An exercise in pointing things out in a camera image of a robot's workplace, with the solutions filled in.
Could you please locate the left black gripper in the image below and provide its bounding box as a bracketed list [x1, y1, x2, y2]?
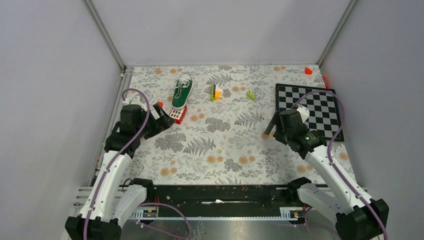
[136, 103, 175, 139]

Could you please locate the green white sneaker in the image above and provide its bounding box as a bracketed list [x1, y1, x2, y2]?
[172, 73, 193, 110]

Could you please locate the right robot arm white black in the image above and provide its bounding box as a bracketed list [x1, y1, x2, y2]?
[264, 107, 389, 240]

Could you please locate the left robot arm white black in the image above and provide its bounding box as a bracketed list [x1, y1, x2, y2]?
[65, 103, 175, 240]

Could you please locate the red white brick block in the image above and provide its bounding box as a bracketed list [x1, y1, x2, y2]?
[169, 106, 188, 125]

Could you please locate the lime green block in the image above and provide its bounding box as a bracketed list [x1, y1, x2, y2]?
[246, 90, 256, 101]

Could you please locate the floral patterned table mat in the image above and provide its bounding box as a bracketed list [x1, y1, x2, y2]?
[123, 64, 325, 185]

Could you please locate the black white checkerboard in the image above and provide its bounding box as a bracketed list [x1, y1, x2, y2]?
[275, 83, 345, 143]

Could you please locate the red block far corner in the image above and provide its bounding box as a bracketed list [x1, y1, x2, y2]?
[304, 67, 313, 75]

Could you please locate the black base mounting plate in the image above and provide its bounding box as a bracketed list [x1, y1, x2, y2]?
[124, 184, 321, 218]

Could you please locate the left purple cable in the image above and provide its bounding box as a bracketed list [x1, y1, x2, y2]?
[82, 88, 151, 240]

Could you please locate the red block at wall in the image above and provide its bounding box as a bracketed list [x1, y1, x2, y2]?
[322, 76, 329, 89]

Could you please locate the aluminium frame rail front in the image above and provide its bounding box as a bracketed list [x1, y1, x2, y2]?
[71, 186, 372, 222]

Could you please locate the left aluminium corner post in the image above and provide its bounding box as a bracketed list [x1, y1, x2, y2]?
[82, 0, 126, 73]

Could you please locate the aluminium corner post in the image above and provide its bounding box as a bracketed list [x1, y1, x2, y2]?
[82, 0, 126, 73]
[316, 0, 358, 68]

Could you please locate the right aluminium corner post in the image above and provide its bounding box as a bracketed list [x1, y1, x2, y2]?
[316, 0, 358, 68]

